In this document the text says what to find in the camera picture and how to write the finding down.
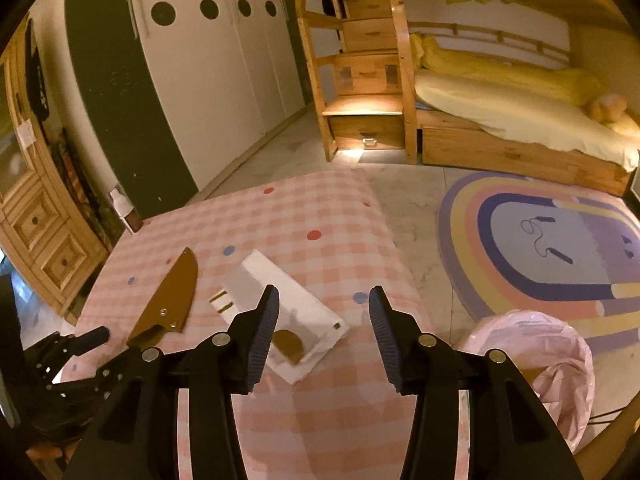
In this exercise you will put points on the pink trash bag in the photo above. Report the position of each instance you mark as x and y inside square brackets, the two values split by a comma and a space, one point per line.
[560, 355]

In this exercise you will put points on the small night light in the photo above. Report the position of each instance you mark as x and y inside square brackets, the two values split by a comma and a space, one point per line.
[369, 141]

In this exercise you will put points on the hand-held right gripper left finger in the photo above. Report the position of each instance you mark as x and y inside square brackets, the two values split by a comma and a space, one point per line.
[262, 340]

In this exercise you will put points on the wooden stair drawers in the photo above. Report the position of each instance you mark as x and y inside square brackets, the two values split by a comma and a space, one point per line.
[370, 35]

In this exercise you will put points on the white pump spray bottle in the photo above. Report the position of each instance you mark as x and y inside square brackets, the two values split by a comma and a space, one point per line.
[125, 210]

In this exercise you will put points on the white paper packaging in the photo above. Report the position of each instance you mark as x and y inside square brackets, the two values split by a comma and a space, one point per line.
[305, 310]

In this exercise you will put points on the cream quilt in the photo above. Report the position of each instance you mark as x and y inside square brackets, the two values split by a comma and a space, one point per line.
[525, 115]

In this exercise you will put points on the yellow plush toy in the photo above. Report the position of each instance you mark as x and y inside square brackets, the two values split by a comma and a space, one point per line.
[607, 106]

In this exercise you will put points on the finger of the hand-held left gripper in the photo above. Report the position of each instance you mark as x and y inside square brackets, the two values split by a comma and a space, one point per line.
[107, 375]
[85, 339]

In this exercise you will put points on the white wardrobe with round holes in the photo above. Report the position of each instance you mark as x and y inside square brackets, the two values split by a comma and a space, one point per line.
[210, 70]

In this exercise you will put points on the white paper tag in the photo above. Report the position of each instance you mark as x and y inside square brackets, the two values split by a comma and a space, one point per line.
[25, 132]

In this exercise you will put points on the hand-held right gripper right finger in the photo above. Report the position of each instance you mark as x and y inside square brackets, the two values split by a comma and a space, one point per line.
[385, 340]

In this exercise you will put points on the yellow blanket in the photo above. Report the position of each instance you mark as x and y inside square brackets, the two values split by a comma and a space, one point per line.
[500, 72]

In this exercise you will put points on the pink checked tablecloth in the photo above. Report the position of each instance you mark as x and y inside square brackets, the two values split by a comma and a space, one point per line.
[310, 200]

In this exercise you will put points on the wooden cabinet with drawers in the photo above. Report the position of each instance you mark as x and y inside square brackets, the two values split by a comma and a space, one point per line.
[35, 220]

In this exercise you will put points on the wooden bunk bed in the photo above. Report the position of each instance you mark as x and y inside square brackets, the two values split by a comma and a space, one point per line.
[500, 152]

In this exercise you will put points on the brown knife sheath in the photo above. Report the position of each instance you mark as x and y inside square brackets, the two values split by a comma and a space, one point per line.
[170, 295]

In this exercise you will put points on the rainbow rug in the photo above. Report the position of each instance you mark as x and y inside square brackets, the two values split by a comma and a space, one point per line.
[500, 240]

